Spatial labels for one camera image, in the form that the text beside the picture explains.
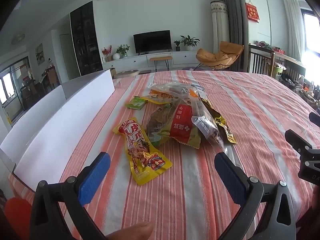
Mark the red flowers in vase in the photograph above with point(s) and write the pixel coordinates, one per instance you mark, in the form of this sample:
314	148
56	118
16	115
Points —
107	52

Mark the person's left hand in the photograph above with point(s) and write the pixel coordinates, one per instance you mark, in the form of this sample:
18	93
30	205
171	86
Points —
132	231

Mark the white cardboard box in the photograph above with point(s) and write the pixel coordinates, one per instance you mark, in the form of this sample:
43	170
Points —
55	120

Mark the yellow red snack packet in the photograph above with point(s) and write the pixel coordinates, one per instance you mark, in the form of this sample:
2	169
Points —
140	150

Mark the wooden stool black legs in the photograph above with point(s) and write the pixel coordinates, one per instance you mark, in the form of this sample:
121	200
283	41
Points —
161	58

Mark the red orange stool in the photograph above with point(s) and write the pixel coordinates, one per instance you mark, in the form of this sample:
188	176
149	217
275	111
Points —
18	213

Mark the wooden dining chair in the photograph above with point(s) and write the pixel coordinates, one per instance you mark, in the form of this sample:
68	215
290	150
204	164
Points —
53	76

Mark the orange lounge chair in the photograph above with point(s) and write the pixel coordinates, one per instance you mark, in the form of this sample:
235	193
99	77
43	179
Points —
220	55

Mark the black glass display cabinet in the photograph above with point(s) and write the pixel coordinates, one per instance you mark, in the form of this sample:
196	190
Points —
86	40

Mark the orange clear nut packet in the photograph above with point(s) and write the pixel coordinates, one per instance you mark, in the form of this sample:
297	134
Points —
206	127

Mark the clear snack bag yellow edge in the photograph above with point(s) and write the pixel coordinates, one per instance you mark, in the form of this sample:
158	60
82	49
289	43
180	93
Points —
180	127

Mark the small green snack packet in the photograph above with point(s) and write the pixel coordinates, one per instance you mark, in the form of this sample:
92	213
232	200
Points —
136	102

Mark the grey curtain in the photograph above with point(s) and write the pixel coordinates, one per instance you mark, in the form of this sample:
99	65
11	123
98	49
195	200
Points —
232	17

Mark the yellow dark snack packet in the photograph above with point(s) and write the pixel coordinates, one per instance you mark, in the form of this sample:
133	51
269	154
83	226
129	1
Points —
227	130

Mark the white television cabinet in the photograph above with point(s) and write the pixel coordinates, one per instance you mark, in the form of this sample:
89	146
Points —
185	57

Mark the orange striped bed sheet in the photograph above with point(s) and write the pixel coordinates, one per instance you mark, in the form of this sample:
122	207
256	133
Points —
250	100

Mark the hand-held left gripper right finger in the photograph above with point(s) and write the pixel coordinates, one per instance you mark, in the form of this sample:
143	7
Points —
230	177

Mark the clear snack packet white header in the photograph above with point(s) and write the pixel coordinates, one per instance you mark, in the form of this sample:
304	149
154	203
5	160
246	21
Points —
172	93

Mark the black television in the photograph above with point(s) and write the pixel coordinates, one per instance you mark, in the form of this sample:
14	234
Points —
152	41

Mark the small green plant dark pot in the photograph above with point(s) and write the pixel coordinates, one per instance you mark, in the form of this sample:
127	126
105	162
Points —
177	45

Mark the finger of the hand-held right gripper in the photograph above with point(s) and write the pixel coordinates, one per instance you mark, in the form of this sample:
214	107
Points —
315	118
297	140

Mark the round white vase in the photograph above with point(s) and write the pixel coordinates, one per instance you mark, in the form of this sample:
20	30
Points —
116	56

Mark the cluttered wooden shelf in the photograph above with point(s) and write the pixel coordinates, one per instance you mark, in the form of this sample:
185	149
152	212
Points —
295	77

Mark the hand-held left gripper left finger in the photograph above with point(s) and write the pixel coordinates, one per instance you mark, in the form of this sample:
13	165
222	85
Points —
95	175

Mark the large green plant white pot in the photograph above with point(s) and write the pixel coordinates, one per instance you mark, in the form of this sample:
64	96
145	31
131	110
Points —
189	41

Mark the white sheer curtain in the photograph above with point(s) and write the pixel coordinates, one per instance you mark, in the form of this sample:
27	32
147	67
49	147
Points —
293	27

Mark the bushy green potted plant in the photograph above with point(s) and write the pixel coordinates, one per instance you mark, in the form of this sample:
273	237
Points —
123	50

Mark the framed wall picture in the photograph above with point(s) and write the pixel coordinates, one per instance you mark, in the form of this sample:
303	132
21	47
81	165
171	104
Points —
39	53

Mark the white standing air conditioner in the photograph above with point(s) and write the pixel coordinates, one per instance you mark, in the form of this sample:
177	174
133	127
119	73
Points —
219	27

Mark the red wall calendar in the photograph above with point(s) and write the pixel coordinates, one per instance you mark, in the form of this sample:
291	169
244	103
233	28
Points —
252	12

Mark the dark wooden chair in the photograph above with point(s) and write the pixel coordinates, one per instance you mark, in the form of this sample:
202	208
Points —
260	60

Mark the brown cardboard box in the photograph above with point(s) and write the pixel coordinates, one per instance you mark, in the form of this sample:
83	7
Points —
113	72

